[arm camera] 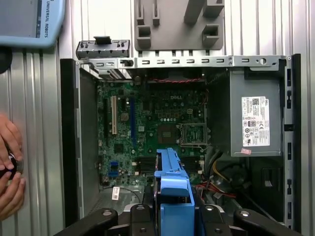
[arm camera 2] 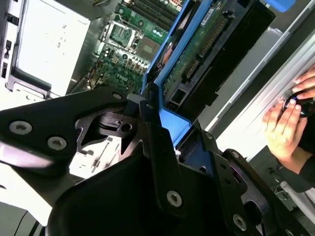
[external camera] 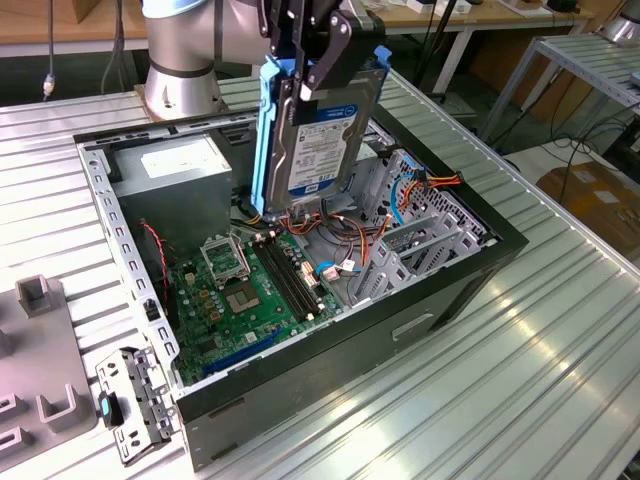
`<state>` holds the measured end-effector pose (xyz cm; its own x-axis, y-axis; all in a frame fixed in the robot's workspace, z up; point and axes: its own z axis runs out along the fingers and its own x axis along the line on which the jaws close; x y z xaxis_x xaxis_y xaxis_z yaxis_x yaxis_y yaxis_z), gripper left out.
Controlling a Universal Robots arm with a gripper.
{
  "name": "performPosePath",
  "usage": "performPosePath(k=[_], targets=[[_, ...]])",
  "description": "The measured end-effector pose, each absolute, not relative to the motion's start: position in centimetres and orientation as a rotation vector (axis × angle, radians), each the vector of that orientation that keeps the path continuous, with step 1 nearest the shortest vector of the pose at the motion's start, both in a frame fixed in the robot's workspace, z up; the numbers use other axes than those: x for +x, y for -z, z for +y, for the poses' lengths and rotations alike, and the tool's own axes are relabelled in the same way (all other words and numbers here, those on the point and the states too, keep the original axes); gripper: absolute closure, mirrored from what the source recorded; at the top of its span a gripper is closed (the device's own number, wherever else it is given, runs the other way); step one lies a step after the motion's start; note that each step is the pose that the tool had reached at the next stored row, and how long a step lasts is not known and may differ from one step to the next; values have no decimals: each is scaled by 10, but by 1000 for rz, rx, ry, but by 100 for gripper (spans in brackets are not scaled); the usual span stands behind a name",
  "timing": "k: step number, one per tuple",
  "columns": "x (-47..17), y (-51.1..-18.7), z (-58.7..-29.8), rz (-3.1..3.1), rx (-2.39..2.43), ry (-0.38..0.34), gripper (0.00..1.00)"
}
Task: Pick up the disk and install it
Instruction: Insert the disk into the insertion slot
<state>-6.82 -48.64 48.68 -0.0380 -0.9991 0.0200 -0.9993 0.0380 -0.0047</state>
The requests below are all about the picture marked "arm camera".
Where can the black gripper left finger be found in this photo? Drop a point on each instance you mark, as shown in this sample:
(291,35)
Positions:
(142,221)

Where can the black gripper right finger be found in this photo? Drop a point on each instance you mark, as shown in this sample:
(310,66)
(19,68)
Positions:
(211,221)

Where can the hard disk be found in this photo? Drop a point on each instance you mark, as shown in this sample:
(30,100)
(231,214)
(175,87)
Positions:
(172,184)

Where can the person's right hand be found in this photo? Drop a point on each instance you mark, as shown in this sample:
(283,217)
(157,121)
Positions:
(12,194)

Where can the person's left hand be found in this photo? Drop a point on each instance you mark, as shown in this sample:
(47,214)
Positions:
(9,137)

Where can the black RAM slot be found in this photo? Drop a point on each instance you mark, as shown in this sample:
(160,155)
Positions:
(145,161)
(145,168)

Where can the green motherboard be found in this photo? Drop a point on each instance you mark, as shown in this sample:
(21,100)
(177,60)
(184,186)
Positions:
(145,152)

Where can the thin metal locking lever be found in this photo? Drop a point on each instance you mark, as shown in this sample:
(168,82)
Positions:
(203,148)

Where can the CPU socket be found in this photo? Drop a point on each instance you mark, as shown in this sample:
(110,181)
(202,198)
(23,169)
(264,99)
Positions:
(167,134)

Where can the blue expansion slot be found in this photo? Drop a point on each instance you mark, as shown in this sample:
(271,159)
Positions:
(133,123)

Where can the grey power supply box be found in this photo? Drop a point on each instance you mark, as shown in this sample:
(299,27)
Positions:
(236,123)

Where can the black expansion slot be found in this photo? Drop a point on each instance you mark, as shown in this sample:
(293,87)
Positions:
(107,123)

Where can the silver coin battery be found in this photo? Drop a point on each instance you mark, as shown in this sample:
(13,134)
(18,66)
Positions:
(125,115)

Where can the white expansion slot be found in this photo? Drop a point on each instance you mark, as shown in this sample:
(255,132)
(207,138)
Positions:
(113,115)

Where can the black open PC case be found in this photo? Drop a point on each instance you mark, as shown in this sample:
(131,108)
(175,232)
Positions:
(69,123)

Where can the grey parts rack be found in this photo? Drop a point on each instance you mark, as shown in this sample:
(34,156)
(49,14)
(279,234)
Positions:
(172,37)

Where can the pale blue teach pendant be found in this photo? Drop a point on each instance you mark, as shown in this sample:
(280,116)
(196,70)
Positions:
(55,14)

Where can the metal socket cover frame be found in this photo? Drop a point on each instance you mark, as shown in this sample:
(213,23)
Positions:
(207,134)

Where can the metal slot bracket cover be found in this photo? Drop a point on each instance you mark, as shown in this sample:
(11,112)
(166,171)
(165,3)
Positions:
(103,51)

